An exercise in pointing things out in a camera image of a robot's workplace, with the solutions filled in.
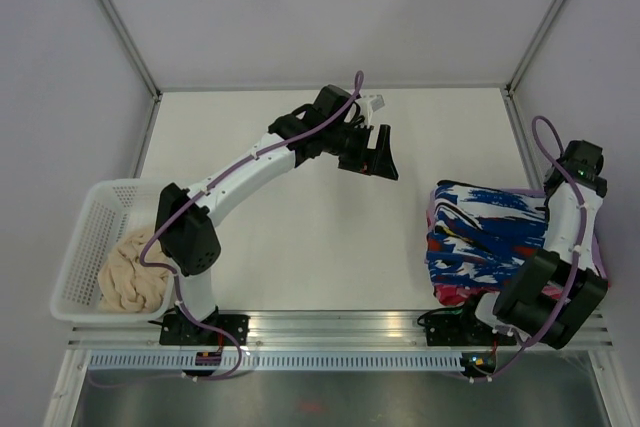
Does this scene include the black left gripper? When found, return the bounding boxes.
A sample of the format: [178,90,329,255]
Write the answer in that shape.
[324,122,397,181]

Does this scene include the blue patterned trousers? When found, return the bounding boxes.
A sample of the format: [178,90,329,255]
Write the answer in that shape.
[423,180,551,293]

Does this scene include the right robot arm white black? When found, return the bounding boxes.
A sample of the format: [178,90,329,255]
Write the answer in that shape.
[455,140,608,349]

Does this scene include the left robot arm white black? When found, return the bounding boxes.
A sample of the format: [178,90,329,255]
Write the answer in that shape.
[153,85,399,344]

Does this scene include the pink patterned folded trousers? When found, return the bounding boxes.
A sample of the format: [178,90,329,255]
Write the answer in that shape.
[425,196,613,306]

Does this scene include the white perforated plastic basket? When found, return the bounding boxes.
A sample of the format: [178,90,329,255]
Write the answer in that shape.
[50,178,173,324]

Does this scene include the cream crumpled garment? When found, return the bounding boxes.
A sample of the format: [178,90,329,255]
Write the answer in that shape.
[97,226,170,314]

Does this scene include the right aluminium frame post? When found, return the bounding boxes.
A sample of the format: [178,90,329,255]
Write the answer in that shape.
[505,0,569,98]

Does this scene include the aluminium frame post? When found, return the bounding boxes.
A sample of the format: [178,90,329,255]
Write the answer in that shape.
[505,0,569,98]
[64,0,162,99]

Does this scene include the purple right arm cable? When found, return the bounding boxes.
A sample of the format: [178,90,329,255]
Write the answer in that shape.
[439,115,589,383]

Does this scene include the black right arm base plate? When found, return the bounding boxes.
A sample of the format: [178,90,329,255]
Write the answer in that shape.
[416,309,516,347]

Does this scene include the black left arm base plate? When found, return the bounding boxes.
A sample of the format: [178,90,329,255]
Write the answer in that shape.
[151,307,250,348]

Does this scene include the aluminium mounting rail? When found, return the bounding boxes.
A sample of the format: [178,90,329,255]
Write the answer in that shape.
[67,309,614,351]

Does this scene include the white slotted cable duct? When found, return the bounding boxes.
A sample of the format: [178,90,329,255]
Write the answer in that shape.
[88,350,495,373]

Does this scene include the left aluminium frame post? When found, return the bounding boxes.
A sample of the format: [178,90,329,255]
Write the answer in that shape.
[64,0,162,99]

